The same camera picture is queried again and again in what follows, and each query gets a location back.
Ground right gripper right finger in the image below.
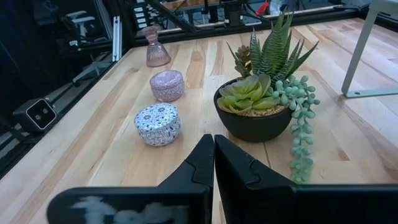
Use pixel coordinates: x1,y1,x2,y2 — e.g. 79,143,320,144
215,134,296,224

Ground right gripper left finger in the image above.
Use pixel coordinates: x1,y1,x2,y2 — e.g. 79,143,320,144
158,134,215,224

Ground succulent plants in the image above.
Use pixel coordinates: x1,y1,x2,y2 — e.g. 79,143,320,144
213,7,321,184

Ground white leaf-patterned candle tin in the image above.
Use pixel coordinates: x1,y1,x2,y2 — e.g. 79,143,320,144
134,102,182,147

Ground pink patterned candle tin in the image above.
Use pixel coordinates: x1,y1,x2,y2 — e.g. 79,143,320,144
149,70,185,103

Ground pink ribbed glass candle holder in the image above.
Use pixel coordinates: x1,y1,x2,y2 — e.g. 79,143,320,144
142,26,172,68

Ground silver aluminium extrusion bar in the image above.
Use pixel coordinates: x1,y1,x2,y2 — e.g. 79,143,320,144
111,15,123,62

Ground black drawer unit white labels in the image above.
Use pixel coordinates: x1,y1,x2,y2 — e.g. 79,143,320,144
132,0,150,31

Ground pale green perforated metal shelf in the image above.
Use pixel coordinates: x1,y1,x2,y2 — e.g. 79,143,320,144
341,0,398,99

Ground grey office chair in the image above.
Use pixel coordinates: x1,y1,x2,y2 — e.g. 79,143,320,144
63,10,108,43

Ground red tool handle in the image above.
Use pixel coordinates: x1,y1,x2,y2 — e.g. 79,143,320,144
254,0,270,17

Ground black table-level camera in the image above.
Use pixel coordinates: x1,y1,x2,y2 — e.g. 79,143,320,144
11,96,59,134

